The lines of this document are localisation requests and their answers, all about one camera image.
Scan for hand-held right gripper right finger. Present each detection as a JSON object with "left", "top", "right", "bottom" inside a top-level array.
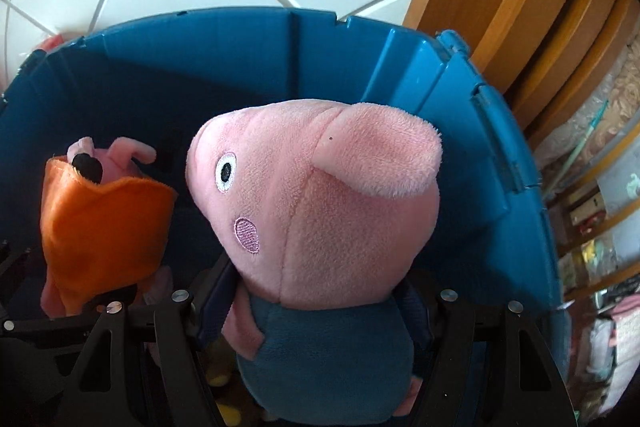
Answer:
[{"left": 397, "top": 278, "right": 571, "bottom": 427}]

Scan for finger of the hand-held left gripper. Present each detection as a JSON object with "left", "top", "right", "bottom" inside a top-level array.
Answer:
[
  {"left": 0, "top": 284, "right": 139, "bottom": 345},
  {"left": 0, "top": 239, "right": 32, "bottom": 308}
]

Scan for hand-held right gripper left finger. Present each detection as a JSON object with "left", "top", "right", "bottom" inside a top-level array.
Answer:
[{"left": 55, "top": 257, "right": 238, "bottom": 427}]

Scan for pink pig plush orange dress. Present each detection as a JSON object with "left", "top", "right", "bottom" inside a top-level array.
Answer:
[{"left": 39, "top": 136, "right": 178, "bottom": 319}]

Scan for pink pig plush blue body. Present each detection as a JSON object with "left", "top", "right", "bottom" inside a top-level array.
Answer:
[{"left": 186, "top": 99, "right": 444, "bottom": 427}]

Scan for blue plastic crate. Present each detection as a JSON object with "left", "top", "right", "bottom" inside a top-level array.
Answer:
[{"left": 0, "top": 8, "right": 573, "bottom": 427}]

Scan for wooden wardrobe glass doors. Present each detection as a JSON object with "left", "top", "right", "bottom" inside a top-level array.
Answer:
[{"left": 545, "top": 107, "right": 640, "bottom": 408}]

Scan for green pole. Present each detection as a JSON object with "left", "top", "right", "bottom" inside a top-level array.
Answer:
[{"left": 557, "top": 99, "right": 610, "bottom": 188}]

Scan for rolled patterned mat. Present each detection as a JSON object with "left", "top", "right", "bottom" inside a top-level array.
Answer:
[{"left": 530, "top": 52, "right": 640, "bottom": 188}]

